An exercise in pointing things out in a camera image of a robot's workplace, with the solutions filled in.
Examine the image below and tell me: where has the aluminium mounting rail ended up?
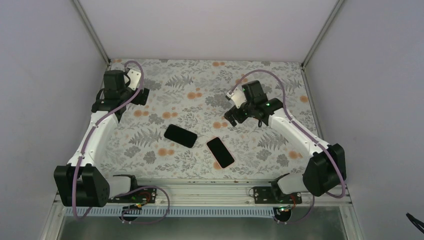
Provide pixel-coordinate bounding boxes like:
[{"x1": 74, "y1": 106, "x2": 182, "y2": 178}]
[{"x1": 52, "y1": 180, "x2": 353, "y2": 208}]

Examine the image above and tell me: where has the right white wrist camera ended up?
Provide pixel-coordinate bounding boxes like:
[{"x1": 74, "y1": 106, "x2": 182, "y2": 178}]
[{"x1": 225, "y1": 87, "x2": 247, "y2": 109}]

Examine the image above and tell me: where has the black object at edge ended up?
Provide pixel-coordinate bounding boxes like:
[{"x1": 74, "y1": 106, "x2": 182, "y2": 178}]
[{"x1": 405, "y1": 212, "x2": 424, "y2": 234}]

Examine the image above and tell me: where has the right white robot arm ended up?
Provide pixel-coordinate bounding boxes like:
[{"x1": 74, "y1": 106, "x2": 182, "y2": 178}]
[{"x1": 224, "y1": 80, "x2": 346, "y2": 204}]

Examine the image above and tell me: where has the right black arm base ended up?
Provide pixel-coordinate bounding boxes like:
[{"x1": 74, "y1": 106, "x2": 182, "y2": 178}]
[{"x1": 247, "y1": 186, "x2": 303, "y2": 204}]

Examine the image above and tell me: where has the floral patterned table mat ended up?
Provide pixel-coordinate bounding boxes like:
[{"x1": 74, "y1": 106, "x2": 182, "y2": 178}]
[{"x1": 100, "y1": 59, "x2": 317, "y2": 180}]

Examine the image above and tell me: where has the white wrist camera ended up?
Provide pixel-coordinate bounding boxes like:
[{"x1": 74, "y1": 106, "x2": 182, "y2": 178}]
[
  {"x1": 225, "y1": 87, "x2": 247, "y2": 109},
  {"x1": 125, "y1": 69, "x2": 142, "y2": 91}
]

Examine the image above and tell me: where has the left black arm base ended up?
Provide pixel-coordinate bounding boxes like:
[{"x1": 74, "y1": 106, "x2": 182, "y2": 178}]
[{"x1": 108, "y1": 187, "x2": 157, "y2": 205}]

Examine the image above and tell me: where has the black smartphone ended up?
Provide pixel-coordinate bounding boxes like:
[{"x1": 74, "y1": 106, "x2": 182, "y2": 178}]
[{"x1": 206, "y1": 137, "x2": 236, "y2": 169}]

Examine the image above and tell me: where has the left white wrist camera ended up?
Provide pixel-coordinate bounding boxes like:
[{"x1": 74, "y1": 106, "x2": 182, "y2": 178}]
[{"x1": 125, "y1": 69, "x2": 142, "y2": 91}]

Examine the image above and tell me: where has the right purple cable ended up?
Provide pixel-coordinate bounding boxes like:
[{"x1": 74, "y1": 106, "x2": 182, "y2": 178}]
[{"x1": 228, "y1": 69, "x2": 347, "y2": 200}]

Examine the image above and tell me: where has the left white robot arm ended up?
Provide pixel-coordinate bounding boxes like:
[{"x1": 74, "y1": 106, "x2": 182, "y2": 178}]
[{"x1": 53, "y1": 69, "x2": 149, "y2": 207}]

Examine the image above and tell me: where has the pink phone case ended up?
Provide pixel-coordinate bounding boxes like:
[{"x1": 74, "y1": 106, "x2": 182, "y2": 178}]
[{"x1": 205, "y1": 136, "x2": 236, "y2": 170}]

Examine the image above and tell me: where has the black phone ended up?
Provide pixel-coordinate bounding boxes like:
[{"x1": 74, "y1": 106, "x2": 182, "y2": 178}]
[{"x1": 164, "y1": 124, "x2": 198, "y2": 148}]

